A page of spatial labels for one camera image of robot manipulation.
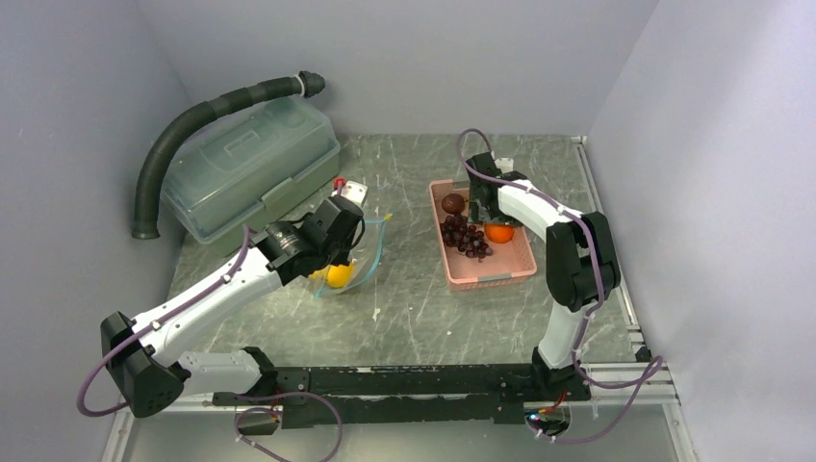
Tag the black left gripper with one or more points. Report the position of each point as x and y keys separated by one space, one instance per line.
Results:
x=343 y=257

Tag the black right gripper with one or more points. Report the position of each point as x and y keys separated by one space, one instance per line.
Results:
x=483 y=217

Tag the orange fruit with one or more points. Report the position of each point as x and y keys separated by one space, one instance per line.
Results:
x=499 y=233

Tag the yellow lemon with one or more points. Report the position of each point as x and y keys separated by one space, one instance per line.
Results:
x=339 y=276

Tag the clear zip top bag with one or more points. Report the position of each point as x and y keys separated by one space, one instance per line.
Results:
x=366 y=256

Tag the yellow mango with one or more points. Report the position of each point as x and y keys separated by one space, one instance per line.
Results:
x=319 y=274

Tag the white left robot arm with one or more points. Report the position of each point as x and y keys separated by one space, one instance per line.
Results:
x=150 y=356

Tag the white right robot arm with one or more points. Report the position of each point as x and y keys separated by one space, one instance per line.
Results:
x=581 y=261

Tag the dark red passion fruit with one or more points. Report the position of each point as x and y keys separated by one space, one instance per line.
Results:
x=453 y=203

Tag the dark purple grape bunch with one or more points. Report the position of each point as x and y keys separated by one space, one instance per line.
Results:
x=464 y=237

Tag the pink plastic basket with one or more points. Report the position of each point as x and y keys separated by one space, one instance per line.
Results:
x=511 y=263

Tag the grey green storage box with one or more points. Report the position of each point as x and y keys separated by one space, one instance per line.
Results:
x=252 y=171

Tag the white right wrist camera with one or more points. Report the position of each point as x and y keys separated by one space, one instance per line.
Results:
x=505 y=165

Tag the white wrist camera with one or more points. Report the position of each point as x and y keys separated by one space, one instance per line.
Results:
x=355 y=192
x=505 y=165

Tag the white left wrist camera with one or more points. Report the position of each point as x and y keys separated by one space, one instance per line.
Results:
x=355 y=192

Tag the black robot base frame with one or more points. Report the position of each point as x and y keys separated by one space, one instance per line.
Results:
x=311 y=396

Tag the aluminium rail frame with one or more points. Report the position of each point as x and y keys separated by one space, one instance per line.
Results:
x=609 y=385

